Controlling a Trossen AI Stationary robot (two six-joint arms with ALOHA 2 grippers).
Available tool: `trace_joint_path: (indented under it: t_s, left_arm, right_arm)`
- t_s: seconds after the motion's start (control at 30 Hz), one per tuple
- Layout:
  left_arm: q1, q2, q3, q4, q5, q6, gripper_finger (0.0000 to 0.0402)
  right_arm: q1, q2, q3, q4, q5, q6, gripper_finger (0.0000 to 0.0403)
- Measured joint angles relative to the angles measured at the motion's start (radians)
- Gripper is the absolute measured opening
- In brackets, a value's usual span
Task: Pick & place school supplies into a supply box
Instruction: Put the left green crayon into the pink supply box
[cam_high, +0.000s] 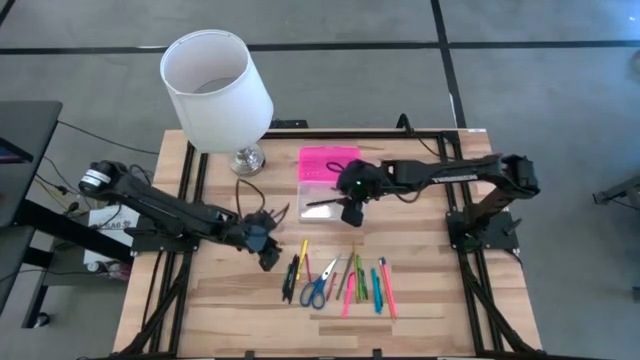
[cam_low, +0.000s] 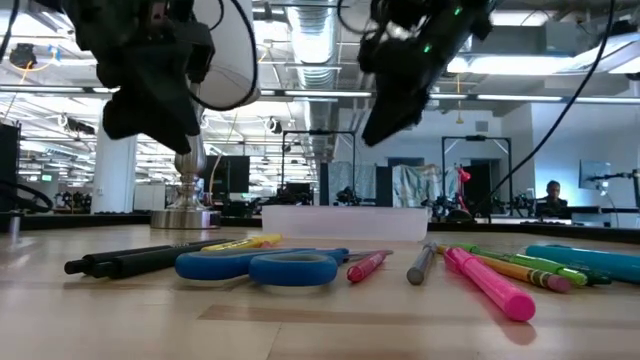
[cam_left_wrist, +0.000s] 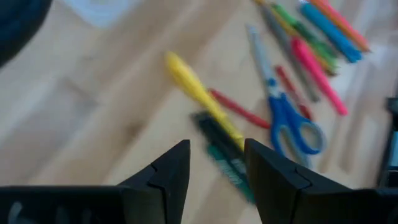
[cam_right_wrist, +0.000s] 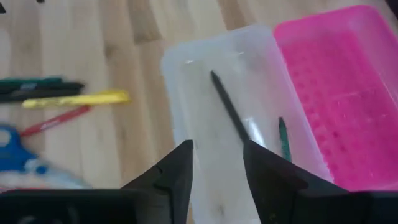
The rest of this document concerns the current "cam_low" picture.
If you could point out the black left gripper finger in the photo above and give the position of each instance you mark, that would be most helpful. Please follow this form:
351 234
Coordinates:
150 120

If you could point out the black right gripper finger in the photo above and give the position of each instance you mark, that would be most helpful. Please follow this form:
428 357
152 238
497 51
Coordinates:
395 110

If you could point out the clear plastic supply box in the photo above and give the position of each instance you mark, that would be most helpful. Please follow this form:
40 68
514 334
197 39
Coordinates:
345 225

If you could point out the thick black pen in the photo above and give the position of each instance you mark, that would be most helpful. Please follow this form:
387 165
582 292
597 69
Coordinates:
150 262
80 265

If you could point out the yellow highlighter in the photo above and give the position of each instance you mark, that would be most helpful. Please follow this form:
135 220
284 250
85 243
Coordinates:
250 242

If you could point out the grey pen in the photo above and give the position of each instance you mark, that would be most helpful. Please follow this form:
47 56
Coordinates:
420 270

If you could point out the small red-pink pen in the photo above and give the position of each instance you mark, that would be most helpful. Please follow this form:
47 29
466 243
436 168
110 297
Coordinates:
362 270

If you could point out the pink highlighter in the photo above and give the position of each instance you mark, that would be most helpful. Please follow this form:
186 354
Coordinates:
490 285

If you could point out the light green marker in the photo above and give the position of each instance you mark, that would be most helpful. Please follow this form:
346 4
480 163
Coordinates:
540 264

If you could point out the yellow pencil pink eraser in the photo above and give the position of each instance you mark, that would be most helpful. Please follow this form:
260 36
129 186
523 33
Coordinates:
530 275

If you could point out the teal marker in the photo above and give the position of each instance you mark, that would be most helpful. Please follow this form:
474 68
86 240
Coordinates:
590 260

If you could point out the white building column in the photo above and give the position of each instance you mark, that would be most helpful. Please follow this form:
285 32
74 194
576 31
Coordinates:
114 175

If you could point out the patterned cloth cover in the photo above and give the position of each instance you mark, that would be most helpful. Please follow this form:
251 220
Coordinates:
415 185

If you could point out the black monitor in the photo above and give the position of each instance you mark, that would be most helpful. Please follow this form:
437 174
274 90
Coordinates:
232 175

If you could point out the white shade table lamp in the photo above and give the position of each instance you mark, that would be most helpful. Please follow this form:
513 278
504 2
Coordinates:
185 219

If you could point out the person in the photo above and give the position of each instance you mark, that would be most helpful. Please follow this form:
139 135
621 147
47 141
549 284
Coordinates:
552 192

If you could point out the ribbed ventilation duct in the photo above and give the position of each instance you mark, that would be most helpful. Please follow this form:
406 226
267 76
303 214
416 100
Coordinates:
312 40

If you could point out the black aluminium table frame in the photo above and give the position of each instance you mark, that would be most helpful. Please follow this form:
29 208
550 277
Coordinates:
75 221

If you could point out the wall mounted screen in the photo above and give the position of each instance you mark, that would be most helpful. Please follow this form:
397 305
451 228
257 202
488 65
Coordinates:
595 175

